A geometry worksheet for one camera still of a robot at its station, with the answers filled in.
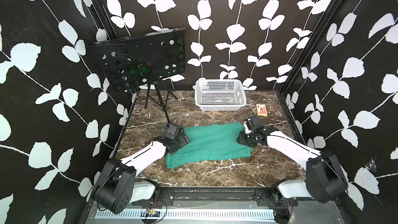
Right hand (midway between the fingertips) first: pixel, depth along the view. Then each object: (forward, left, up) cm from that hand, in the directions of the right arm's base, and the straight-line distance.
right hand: (237, 137), depth 88 cm
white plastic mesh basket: (+40, +8, -6) cm, 41 cm away
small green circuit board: (-36, +43, -7) cm, 57 cm away
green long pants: (-1, +16, -4) cm, 16 cm away
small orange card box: (+24, -21, -5) cm, 33 cm away
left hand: (0, +31, -1) cm, 31 cm away
